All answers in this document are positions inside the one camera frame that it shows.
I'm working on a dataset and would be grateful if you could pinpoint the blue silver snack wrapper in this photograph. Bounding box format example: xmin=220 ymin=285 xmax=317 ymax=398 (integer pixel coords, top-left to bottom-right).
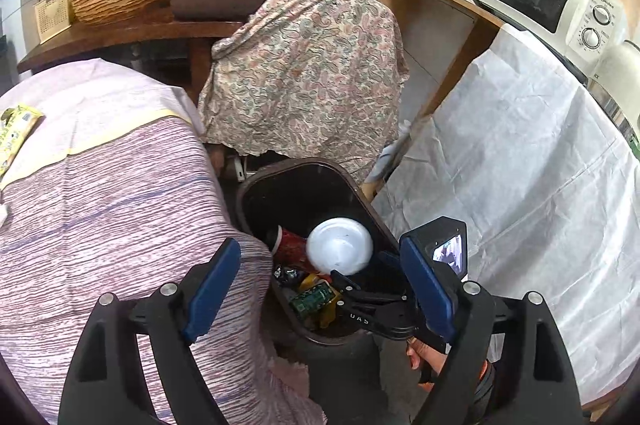
xmin=272 ymin=265 xmax=303 ymax=288

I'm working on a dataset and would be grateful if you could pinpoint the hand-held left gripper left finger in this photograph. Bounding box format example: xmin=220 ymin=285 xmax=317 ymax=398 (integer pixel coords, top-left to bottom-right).
xmin=57 ymin=236 xmax=242 ymax=425

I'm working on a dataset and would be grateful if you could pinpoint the white kettle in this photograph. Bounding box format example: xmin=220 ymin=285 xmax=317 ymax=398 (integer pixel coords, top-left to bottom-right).
xmin=590 ymin=40 xmax=640 ymax=116

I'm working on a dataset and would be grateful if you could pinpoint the yellow green snack packet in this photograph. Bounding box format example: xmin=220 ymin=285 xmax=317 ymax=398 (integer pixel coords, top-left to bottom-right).
xmin=0 ymin=104 xmax=45 ymax=178

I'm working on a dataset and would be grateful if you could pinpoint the red cup with white lid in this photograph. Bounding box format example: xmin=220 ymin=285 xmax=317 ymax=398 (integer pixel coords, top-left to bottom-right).
xmin=272 ymin=225 xmax=313 ymax=271

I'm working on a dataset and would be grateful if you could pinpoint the black trash bin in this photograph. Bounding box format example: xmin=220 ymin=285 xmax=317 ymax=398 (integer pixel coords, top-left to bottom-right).
xmin=235 ymin=158 xmax=416 ymax=348

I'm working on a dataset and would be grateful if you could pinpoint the dark wooden counter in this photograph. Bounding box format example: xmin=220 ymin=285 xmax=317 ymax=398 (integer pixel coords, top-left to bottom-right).
xmin=17 ymin=8 xmax=246 ymax=91

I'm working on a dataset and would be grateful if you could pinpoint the white cloth yellow trim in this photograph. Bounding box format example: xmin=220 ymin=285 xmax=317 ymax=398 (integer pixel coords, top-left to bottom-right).
xmin=0 ymin=58 xmax=201 ymax=186

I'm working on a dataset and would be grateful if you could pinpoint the person's right forearm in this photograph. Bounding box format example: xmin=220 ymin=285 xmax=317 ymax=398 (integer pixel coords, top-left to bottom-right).
xmin=420 ymin=355 xmax=498 ymax=425

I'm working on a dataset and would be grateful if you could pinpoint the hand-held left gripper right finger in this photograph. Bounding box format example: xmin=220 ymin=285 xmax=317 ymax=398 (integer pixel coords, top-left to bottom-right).
xmin=399 ymin=235 xmax=586 ymax=425

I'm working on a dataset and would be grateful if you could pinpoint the brown wooden cabinet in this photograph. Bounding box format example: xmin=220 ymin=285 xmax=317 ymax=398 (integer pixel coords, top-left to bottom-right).
xmin=377 ymin=0 xmax=506 ymax=118

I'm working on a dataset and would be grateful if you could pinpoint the large white nonwoven cloth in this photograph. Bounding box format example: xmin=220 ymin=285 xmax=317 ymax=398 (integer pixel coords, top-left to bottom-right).
xmin=372 ymin=22 xmax=640 ymax=411

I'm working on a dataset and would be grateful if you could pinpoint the person's right hand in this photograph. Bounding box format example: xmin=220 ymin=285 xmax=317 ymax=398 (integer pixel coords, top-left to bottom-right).
xmin=406 ymin=337 xmax=451 ymax=381

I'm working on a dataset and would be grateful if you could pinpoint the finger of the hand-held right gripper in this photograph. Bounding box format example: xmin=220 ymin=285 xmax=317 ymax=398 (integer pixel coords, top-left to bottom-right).
xmin=329 ymin=269 xmax=411 ymax=306
xmin=336 ymin=300 xmax=418 ymax=341

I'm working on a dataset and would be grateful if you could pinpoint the purple striped tablecloth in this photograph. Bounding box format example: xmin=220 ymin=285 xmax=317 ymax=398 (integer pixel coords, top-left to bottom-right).
xmin=0 ymin=115 xmax=326 ymax=425

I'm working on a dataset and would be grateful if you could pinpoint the beige chopstick holder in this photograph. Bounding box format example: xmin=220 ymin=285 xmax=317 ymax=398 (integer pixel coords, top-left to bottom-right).
xmin=33 ymin=0 xmax=71 ymax=45

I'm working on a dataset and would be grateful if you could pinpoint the paisley cloth cover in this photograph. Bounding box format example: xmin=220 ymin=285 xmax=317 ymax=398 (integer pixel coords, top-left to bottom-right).
xmin=197 ymin=0 xmax=410 ymax=186

